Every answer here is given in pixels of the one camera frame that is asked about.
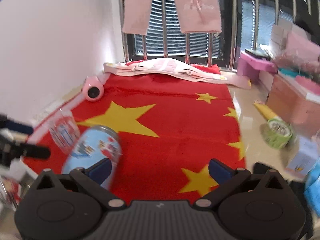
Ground stack of white boxes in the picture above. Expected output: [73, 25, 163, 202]
[268, 18, 311, 56]

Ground red flag with yellow stars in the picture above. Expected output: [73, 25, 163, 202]
[23, 74, 245, 203]

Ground pink gift bag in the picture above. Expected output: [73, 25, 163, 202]
[283, 32, 319, 66]

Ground folded pink white cloth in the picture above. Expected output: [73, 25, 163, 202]
[104, 58, 252, 90]

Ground steel window railing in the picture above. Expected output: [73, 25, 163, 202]
[117, 0, 313, 68]

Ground magenta small stool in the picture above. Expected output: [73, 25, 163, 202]
[236, 51, 278, 90]

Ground black framed window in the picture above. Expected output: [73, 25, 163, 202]
[121, 0, 320, 68]

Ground yellow tube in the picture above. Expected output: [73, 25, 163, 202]
[253, 100, 282, 121]

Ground black flat device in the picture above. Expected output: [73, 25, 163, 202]
[245, 49, 271, 61]

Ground small white blue box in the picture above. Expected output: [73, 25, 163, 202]
[285, 135, 319, 178]

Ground pink fleece pants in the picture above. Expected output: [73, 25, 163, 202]
[121, 0, 222, 36]

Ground green tape roll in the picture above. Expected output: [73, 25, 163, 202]
[261, 119, 293, 149]

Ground blue cartoon steel cup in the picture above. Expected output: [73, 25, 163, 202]
[61, 125, 121, 190]

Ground blue wet wipes pack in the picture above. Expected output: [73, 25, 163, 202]
[304, 161, 320, 218]

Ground pink storage box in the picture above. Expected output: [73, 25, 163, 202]
[266, 75, 319, 138]

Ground pink lettered bottle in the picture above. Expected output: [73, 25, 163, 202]
[81, 76, 104, 101]

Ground clear glass cartoon cup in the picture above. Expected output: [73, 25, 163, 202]
[48, 108, 81, 154]

